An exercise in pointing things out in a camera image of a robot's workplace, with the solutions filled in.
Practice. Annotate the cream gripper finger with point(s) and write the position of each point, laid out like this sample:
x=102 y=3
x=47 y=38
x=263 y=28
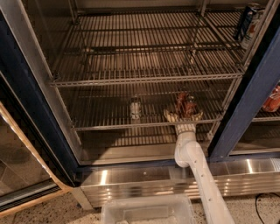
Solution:
x=170 y=117
x=198 y=116

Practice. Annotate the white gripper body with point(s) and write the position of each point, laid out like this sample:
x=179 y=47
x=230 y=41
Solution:
x=185 y=127

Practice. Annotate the red coke can front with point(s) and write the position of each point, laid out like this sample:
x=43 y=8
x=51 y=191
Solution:
x=189 y=109

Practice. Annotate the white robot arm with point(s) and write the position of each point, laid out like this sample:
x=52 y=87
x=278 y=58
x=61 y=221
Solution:
x=188 y=153

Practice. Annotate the red can rear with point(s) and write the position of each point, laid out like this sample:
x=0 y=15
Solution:
x=181 y=99

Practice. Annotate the white silver can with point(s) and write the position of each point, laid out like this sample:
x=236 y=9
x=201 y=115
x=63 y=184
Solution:
x=135 y=108

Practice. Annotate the orange can right compartment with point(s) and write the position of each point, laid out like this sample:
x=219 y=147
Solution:
x=273 y=102

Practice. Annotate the stainless steel fridge base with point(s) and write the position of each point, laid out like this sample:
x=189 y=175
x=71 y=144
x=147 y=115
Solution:
x=235 y=178

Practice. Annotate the dark blue tall can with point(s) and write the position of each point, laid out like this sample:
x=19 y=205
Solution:
x=244 y=22

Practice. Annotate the open glass fridge door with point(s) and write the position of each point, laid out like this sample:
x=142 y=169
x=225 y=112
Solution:
x=25 y=178

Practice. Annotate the clear plastic bin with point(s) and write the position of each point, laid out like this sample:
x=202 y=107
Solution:
x=163 y=209

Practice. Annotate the bottom wire fridge shelf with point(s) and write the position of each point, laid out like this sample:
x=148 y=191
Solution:
x=108 y=107

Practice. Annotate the wire fridge shelf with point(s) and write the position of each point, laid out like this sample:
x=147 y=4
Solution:
x=154 y=30
x=108 y=107
x=111 y=65

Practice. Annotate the blue fridge centre post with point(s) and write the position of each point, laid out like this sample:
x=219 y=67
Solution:
x=258 y=82

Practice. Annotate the upper wire fridge shelf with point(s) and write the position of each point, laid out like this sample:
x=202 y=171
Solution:
x=154 y=30

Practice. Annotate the middle wire fridge shelf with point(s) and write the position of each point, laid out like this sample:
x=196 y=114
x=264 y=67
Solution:
x=111 y=65

